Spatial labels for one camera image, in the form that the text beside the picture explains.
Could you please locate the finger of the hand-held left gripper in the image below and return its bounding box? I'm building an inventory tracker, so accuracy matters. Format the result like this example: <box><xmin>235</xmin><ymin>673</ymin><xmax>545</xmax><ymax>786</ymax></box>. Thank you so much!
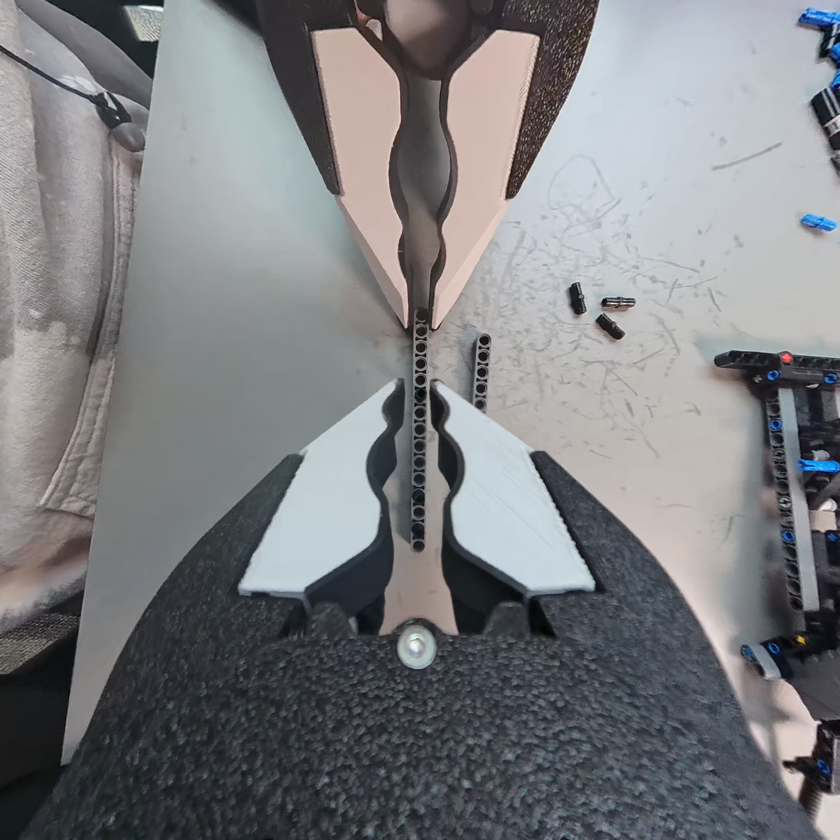
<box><xmin>427</xmin><ymin>26</ymin><xmax>540</xmax><ymax>328</ymax></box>
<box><xmin>311</xmin><ymin>26</ymin><xmax>424</xmax><ymax>328</ymax></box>

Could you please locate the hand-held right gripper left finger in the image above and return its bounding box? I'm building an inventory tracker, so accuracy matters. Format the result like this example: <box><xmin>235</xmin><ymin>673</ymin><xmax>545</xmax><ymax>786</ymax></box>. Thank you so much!
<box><xmin>238</xmin><ymin>378</ymin><xmax>405</xmax><ymax>634</ymax></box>

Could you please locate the toy truck chassis assembly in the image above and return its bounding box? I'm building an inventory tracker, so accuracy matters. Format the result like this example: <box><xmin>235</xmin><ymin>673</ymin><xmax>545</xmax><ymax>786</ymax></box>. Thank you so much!
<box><xmin>714</xmin><ymin>348</ymin><xmax>840</xmax><ymax>811</ymax></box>

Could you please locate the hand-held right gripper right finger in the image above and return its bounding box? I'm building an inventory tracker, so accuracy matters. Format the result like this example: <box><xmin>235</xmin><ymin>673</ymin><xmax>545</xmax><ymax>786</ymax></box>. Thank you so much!
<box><xmin>430</xmin><ymin>381</ymin><xmax>597</xmax><ymax>634</ymax></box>

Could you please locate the long grey perforated beam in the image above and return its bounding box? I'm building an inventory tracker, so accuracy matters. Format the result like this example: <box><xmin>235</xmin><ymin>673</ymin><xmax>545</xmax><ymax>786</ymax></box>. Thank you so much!
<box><xmin>471</xmin><ymin>332</ymin><xmax>493</xmax><ymax>412</ymax></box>

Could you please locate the long grey beam with pins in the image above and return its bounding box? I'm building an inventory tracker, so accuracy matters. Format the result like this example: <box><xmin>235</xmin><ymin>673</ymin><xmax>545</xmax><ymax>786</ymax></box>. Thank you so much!
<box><xmin>408</xmin><ymin>308</ymin><xmax>435</xmax><ymax>552</ymax></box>

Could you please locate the black hoodie drawstring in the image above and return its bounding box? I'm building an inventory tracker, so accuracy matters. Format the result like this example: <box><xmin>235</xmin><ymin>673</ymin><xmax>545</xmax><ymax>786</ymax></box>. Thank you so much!
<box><xmin>0</xmin><ymin>45</ymin><xmax>147</xmax><ymax>152</ymax></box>

